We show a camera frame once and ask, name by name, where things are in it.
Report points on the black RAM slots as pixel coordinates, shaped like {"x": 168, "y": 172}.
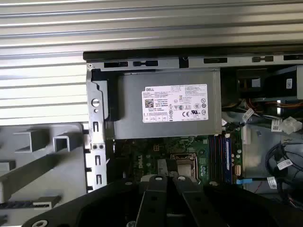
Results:
{"x": 215, "y": 158}

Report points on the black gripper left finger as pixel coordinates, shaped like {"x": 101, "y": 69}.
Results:
{"x": 118, "y": 203}

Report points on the RAM stick with white sticker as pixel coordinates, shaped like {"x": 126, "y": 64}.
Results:
{"x": 19, "y": 204}

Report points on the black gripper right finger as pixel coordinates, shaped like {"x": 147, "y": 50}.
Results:
{"x": 236, "y": 208}

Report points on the black open PC case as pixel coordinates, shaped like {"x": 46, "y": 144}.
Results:
{"x": 170, "y": 63}

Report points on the grey plastic parts rack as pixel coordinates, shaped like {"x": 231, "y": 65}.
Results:
{"x": 59, "y": 170}

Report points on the CPU socket with silver CPU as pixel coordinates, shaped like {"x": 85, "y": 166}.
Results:
{"x": 184, "y": 166}

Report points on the blue RAM stick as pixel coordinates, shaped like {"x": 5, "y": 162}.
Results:
{"x": 227, "y": 153}

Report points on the green motherboard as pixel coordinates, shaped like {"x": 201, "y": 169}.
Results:
{"x": 142, "y": 151}

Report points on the grey power supply white label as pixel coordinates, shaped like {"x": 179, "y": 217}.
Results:
{"x": 132, "y": 106}

